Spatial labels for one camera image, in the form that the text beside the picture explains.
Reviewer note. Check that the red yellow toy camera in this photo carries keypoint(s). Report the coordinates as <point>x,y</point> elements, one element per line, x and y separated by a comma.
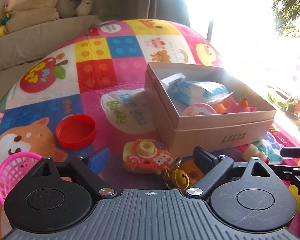
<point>146,156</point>

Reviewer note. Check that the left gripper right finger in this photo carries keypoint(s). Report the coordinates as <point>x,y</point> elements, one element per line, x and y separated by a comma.
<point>215,170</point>

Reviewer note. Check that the pink cardboard box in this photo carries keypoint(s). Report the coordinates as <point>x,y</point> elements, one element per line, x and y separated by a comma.
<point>181,134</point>

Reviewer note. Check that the colourful cartoon play mat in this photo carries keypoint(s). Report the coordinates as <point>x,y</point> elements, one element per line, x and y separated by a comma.
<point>101,74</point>

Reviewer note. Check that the white blue small carton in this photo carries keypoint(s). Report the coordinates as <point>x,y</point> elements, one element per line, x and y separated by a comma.
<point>172,81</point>

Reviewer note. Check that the blue white tissue pack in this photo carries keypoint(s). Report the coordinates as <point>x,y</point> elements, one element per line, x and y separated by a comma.
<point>208,92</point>

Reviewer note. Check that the grey neck pillow plush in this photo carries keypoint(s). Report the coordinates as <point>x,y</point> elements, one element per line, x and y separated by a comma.
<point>72,8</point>

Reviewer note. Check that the beige sofa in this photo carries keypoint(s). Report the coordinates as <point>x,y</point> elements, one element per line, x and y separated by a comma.
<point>21,49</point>

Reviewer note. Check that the red plastic lid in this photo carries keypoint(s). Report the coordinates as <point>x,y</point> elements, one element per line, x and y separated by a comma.
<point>76,132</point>

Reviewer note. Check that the pink pig toy with carrot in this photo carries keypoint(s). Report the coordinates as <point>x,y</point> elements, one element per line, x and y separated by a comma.
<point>229,105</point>

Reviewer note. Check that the pink plastic strainer scoop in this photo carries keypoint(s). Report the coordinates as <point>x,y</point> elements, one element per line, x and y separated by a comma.
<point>13,169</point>

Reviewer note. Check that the gold bell keychain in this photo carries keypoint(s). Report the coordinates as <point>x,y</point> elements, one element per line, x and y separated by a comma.
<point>175,178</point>

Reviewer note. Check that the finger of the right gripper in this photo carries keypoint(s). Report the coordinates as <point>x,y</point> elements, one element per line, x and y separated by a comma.
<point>288,173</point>
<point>293,152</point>

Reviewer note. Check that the pink round tin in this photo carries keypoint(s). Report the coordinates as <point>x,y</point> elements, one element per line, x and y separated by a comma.
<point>199,109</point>

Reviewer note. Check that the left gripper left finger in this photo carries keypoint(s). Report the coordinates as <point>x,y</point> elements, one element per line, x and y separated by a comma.
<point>87,170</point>

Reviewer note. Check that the baby doll plush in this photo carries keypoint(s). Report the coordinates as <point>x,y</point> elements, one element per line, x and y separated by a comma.
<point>7,10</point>

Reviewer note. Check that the beige folded blanket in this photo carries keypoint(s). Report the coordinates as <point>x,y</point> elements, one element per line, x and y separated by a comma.
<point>31,12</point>

